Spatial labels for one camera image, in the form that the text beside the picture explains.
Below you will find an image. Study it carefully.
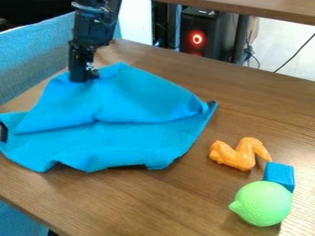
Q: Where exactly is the orange toy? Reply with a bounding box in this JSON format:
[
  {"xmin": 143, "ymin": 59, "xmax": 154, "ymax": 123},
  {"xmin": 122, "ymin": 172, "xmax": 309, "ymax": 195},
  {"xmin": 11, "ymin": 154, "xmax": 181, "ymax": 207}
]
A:
[{"xmin": 207, "ymin": 136, "xmax": 274, "ymax": 172}]

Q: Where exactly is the blue cloth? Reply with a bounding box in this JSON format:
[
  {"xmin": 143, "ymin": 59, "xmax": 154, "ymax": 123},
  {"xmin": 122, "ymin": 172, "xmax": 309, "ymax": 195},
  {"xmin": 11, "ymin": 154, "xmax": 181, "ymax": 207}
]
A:
[{"xmin": 0, "ymin": 61, "xmax": 218, "ymax": 173}]

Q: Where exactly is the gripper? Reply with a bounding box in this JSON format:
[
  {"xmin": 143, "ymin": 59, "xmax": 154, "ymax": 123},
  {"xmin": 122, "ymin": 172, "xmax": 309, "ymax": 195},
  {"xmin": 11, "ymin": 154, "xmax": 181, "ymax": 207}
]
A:
[{"xmin": 67, "ymin": 5, "xmax": 120, "ymax": 83}]

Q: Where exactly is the blue block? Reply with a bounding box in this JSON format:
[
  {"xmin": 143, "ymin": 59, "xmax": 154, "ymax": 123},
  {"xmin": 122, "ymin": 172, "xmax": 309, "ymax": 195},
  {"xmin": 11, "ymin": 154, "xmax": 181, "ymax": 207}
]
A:
[{"xmin": 262, "ymin": 161, "xmax": 297, "ymax": 194}]

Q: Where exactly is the black computer tower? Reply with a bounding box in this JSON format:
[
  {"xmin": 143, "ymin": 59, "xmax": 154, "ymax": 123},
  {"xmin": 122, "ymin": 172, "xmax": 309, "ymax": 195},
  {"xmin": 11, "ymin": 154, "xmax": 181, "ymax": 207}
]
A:
[{"xmin": 178, "ymin": 6, "xmax": 241, "ymax": 61}]

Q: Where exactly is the green toy lime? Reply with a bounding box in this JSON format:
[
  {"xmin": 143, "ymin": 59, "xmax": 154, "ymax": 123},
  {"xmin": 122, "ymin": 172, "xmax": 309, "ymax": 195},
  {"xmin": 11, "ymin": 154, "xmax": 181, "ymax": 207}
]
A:
[{"xmin": 227, "ymin": 180, "xmax": 295, "ymax": 228}]

